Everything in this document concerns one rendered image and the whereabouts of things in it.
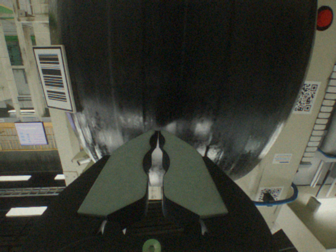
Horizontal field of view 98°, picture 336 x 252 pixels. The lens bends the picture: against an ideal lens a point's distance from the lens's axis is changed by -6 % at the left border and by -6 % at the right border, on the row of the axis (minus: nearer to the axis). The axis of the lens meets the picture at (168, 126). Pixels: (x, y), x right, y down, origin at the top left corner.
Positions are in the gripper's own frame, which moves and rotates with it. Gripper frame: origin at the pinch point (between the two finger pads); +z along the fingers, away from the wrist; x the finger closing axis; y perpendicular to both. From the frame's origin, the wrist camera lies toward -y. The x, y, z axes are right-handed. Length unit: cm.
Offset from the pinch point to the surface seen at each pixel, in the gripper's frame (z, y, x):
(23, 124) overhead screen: 285, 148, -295
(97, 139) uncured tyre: 2.7, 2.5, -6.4
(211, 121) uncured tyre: 1.9, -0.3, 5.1
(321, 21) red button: 22.1, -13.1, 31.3
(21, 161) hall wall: 773, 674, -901
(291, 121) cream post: 20.1, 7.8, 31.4
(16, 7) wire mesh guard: 64, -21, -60
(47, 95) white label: 3.7, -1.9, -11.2
